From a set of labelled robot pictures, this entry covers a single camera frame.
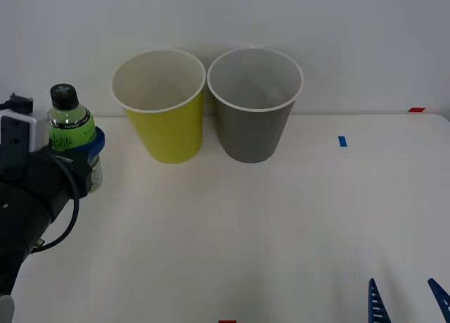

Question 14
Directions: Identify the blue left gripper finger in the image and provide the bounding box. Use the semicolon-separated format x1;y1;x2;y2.
71;127;106;200

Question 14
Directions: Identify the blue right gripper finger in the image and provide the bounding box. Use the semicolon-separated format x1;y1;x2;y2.
368;278;390;323
427;278;450;323

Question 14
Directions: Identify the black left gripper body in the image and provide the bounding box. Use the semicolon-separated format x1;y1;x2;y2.
0;146;77;221

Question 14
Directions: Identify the green bottle with black cap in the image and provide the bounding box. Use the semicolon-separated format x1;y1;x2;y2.
47;83;103;194

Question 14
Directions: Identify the yellow-green plastic bin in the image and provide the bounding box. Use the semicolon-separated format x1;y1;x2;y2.
111;48;207;165

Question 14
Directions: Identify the grey plastic bin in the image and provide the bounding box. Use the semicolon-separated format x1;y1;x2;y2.
206;47;304;164

